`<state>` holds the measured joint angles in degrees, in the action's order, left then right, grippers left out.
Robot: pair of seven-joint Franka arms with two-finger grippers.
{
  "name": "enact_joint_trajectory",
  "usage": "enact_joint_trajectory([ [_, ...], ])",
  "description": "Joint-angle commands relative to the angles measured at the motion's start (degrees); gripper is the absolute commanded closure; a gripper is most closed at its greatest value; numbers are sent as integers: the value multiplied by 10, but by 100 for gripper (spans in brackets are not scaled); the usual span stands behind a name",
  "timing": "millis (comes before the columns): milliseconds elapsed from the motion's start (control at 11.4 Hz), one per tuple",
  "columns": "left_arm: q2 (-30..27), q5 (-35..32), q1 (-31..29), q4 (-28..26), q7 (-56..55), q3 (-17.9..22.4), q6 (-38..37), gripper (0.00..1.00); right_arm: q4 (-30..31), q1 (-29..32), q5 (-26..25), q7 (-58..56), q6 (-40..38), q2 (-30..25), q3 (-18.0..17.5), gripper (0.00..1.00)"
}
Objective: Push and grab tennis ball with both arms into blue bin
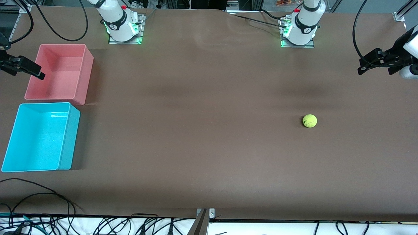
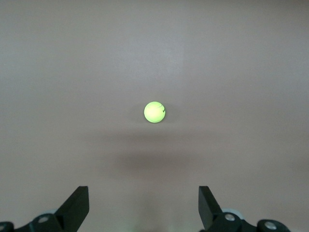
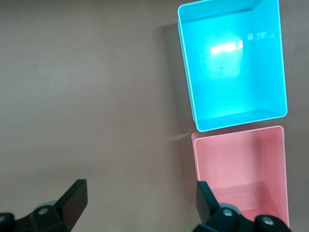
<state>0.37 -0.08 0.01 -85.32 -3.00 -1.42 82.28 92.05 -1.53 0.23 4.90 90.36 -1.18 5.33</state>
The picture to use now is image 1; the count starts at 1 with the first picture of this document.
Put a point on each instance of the pink plastic bin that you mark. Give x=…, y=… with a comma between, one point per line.
x=58, y=73

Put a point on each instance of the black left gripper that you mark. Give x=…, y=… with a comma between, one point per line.
x=396, y=56

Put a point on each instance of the brown table cover sheet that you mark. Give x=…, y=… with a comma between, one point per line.
x=209, y=147

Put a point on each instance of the blue plastic bin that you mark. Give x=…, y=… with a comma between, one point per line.
x=39, y=140

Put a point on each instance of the aluminium frame profile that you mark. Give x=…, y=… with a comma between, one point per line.
x=403, y=11

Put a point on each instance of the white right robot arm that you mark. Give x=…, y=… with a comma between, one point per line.
x=119, y=23

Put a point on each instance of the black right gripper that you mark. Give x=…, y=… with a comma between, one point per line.
x=7, y=62

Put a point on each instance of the dark grey metal bar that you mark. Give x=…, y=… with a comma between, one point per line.
x=200, y=225

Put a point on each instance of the yellow-green tennis ball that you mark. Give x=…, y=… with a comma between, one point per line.
x=309, y=120

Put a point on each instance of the silver metal bracket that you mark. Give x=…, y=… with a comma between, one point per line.
x=211, y=213

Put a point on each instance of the perforated metal rail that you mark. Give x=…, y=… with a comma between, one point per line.
x=13, y=27

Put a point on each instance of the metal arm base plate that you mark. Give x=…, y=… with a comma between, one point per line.
x=313, y=45
x=141, y=29

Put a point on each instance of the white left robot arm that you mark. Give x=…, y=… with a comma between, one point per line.
x=303, y=24

